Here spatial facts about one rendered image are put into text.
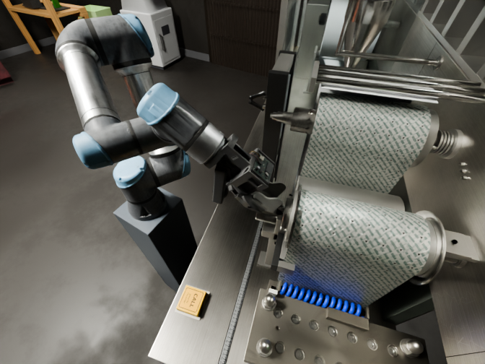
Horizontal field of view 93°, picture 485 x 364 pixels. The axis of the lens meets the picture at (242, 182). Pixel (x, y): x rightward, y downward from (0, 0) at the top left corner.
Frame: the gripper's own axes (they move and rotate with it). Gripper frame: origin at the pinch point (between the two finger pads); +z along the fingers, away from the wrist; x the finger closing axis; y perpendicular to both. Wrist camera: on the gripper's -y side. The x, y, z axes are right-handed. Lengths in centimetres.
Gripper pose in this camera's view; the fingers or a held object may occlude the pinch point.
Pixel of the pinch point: (276, 209)
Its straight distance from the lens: 54.8
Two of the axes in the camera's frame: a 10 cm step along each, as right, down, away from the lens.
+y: 6.1, -3.8, -6.9
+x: 2.8, -7.2, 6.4
